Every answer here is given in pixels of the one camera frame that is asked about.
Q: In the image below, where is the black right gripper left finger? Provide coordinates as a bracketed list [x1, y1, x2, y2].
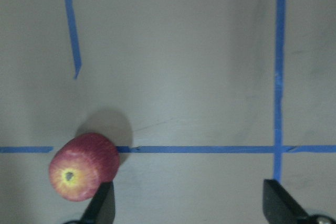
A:
[80, 182, 116, 224]

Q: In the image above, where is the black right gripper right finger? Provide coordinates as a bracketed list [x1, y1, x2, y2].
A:
[262, 179, 309, 224]

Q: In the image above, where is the red yellow apple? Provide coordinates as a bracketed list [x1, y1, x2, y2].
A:
[48, 133, 120, 201]

